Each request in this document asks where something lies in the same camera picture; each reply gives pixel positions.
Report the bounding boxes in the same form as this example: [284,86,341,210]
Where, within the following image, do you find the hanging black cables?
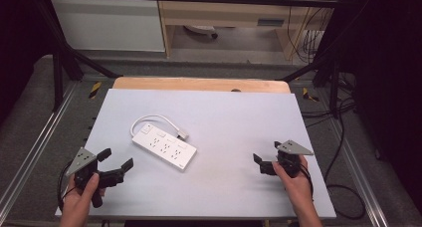
[286,0,336,65]

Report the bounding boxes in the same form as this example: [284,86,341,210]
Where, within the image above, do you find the black curtain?
[315,0,422,216]
[0,0,56,123]

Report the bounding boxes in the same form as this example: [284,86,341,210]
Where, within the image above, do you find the black metal frame stand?
[35,1,124,113]
[279,51,341,119]

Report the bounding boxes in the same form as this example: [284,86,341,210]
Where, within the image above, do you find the black floor cable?
[300,97,368,221]

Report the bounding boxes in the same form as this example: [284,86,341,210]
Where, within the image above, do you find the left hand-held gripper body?
[65,147,126,209]

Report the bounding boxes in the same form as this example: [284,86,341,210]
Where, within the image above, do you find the white power strip cable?
[129,113,190,141]

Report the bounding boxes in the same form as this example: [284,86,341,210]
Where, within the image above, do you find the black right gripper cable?
[299,162,316,201]

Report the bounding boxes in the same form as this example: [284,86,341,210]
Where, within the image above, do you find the office chair base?
[183,24,219,40]

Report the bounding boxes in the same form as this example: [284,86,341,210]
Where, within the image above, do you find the yellow black tape mark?
[88,81,103,100]

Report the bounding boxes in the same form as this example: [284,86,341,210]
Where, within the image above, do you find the white cabinet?
[49,0,166,53]

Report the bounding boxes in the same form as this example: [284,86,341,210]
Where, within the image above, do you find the light wooden desk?
[154,0,336,61]

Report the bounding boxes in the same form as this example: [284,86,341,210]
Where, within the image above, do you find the pale grey work board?
[55,89,337,220]

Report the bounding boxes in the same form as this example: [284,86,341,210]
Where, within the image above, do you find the aluminium rail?
[0,81,80,215]
[326,115,390,227]

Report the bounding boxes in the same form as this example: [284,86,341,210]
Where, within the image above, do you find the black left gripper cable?
[57,160,77,212]

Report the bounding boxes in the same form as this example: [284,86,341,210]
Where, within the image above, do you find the person's left hand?
[59,172,106,223]

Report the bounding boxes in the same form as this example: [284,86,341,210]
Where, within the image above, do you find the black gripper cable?
[299,162,316,201]
[57,160,77,212]

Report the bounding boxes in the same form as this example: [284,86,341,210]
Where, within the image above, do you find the person's right hand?
[272,154,315,206]

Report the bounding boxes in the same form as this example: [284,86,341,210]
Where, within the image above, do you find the wooden table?
[111,76,293,95]

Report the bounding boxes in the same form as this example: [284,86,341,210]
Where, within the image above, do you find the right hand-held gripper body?
[259,139,315,179]

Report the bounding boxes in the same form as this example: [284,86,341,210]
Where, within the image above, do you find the white power strip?
[131,121,198,172]

